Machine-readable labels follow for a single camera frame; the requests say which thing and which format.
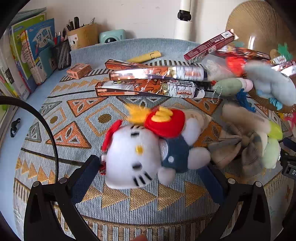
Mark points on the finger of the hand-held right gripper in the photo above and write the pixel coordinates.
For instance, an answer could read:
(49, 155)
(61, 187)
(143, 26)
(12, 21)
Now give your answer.
(290, 168)
(291, 145)

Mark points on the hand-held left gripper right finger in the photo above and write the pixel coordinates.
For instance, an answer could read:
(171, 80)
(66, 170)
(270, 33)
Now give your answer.
(214, 187)

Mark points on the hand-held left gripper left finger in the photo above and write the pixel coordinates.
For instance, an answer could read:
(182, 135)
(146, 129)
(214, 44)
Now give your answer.
(83, 183)

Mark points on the white cat plush toy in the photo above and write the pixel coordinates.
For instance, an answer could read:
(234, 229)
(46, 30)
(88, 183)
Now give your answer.
(129, 153)

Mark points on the pale blue white plush toy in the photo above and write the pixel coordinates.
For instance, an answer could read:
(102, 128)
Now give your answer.
(266, 78)

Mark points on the orange white illustrated pen box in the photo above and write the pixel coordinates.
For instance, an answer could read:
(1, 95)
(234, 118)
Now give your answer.
(148, 89)

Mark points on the dark red pen box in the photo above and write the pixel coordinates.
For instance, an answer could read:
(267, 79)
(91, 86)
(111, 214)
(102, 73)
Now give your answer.
(120, 64)

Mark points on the gold ribbed plate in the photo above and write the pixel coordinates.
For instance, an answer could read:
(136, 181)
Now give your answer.
(254, 25)

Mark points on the shiny illustrated pen box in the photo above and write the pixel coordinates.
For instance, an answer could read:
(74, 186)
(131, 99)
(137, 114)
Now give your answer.
(150, 73)

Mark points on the blue desktop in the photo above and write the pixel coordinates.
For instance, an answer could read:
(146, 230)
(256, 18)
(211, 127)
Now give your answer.
(25, 120)

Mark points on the person's left hand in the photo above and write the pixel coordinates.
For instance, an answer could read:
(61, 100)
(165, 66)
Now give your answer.
(139, 238)

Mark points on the yellow green plush toy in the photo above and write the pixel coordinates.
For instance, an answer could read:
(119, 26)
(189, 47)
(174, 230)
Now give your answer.
(271, 150)

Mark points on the light teal rubber toy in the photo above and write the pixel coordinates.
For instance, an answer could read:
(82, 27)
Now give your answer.
(276, 104)

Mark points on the grey bow plush toy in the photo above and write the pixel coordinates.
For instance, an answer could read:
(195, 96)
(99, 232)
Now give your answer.
(240, 143)

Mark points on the patterned woven table mat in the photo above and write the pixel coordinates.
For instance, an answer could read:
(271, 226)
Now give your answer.
(76, 129)

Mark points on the blue yarn charm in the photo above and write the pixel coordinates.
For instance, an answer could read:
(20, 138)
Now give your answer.
(242, 99)

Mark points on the maroon pen box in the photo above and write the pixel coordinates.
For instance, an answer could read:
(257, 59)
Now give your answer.
(288, 68)
(208, 46)

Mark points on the black toy figure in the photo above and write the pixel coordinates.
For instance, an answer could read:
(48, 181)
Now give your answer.
(15, 127)

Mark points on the green rubber toy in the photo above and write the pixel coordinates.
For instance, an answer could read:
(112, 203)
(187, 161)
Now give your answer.
(284, 52)

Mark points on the red toy in clear bag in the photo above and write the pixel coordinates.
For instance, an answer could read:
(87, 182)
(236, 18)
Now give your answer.
(234, 63)

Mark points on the small orange box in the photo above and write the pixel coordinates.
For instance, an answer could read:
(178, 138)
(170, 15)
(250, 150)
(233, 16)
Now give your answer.
(78, 70)

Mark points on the teal notebook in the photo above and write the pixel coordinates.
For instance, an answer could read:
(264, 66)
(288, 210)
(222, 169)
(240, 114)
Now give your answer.
(47, 62)

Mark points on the black mesh pen holder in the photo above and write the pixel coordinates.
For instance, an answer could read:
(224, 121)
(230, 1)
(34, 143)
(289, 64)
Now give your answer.
(63, 55)

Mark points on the row of pale books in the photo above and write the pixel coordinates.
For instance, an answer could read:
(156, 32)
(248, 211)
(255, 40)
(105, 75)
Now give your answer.
(9, 76)

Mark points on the yellow marker pen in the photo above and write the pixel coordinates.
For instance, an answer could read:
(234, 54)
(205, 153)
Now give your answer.
(145, 56)

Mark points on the wooden pen holder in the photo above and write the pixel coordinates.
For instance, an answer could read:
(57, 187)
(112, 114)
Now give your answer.
(85, 37)

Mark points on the bunch of coloured pens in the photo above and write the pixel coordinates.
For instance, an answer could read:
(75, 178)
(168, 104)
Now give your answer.
(59, 37)

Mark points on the blue cover book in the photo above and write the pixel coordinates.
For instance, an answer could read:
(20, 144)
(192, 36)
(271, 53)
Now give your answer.
(41, 39)

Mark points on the bunch of dark pens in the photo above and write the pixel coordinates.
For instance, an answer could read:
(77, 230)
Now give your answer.
(76, 23)

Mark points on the green cover book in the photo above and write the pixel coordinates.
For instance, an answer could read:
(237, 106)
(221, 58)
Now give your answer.
(18, 34)

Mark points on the mint instant camera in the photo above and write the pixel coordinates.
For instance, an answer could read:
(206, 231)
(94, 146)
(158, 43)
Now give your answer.
(115, 34)

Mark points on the white lamp post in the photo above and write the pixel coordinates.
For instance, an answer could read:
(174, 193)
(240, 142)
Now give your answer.
(182, 30)

